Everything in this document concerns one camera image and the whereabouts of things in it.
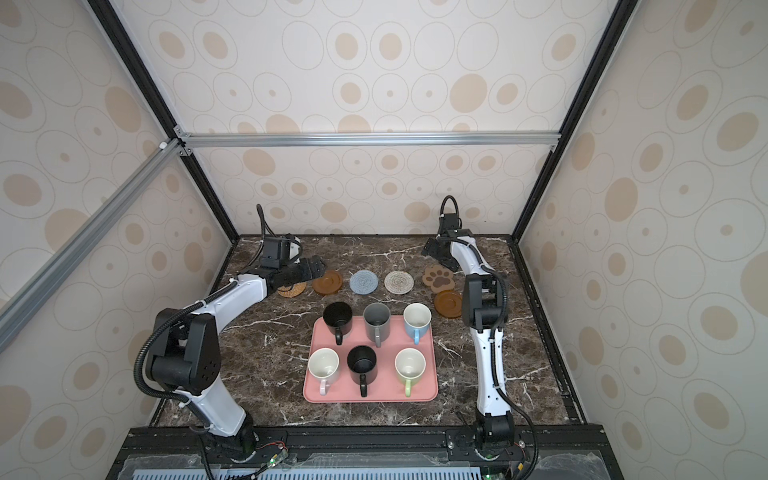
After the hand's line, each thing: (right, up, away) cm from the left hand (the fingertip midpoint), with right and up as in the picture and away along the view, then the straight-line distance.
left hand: (322, 260), depth 92 cm
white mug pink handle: (+2, -30, -8) cm, 31 cm away
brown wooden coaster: (-1, -8, +13) cm, 16 cm away
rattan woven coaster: (-6, -9, -9) cm, 14 cm away
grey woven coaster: (+12, -8, +14) cm, 20 cm away
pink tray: (+20, -36, -9) cm, 42 cm away
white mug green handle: (+27, -30, -7) cm, 41 cm away
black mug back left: (+5, -17, 0) cm, 18 cm away
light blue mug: (+29, -18, -2) cm, 35 cm away
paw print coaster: (+38, -6, +14) cm, 41 cm away
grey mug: (+17, -18, -1) cm, 25 cm away
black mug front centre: (+14, -30, -8) cm, 34 cm away
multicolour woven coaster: (+24, -8, +14) cm, 29 cm away
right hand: (+38, +2, +18) cm, 42 cm away
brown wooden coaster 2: (+41, -15, +8) cm, 44 cm away
